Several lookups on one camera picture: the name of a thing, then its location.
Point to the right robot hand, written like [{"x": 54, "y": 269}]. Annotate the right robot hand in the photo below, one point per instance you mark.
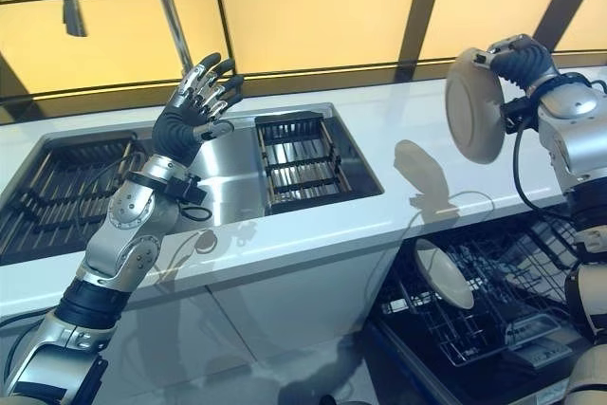
[{"x": 526, "y": 63}]

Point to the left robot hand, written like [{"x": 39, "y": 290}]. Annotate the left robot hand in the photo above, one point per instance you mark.
[{"x": 175, "y": 132}]

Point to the cream ceramic plate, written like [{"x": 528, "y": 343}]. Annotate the cream ceramic plate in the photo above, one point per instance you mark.
[
  {"x": 474, "y": 111},
  {"x": 448, "y": 277}
]

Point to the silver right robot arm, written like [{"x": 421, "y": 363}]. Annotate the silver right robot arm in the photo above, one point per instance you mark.
[{"x": 574, "y": 139}]

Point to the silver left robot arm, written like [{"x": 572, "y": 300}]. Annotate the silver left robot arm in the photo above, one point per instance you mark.
[{"x": 128, "y": 215}]

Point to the stainless steel kitchen sink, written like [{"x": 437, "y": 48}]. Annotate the stainless steel kitchen sink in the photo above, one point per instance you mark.
[{"x": 227, "y": 172}]

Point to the small black sink dish rack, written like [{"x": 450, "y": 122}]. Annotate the small black sink dish rack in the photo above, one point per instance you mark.
[{"x": 299, "y": 168}]

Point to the chrome gooseneck kitchen faucet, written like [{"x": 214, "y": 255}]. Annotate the chrome gooseneck kitchen faucet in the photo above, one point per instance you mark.
[{"x": 168, "y": 2}]

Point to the large black sink dish rack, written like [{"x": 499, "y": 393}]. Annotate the large black sink dish rack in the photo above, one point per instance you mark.
[{"x": 57, "y": 201}]

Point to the white glossy counter cabinet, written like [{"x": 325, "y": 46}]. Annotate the white glossy counter cabinet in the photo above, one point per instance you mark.
[{"x": 284, "y": 305}]

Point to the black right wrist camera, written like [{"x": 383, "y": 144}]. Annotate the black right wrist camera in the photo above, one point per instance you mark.
[{"x": 518, "y": 113}]

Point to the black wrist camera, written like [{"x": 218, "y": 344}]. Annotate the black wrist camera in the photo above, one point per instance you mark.
[
  {"x": 518, "y": 113},
  {"x": 187, "y": 189}
]

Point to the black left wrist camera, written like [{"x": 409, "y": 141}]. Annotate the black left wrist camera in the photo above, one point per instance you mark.
[{"x": 187, "y": 189}]

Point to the dark window frame grid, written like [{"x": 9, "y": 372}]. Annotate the dark window frame grid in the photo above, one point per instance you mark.
[{"x": 427, "y": 2}]

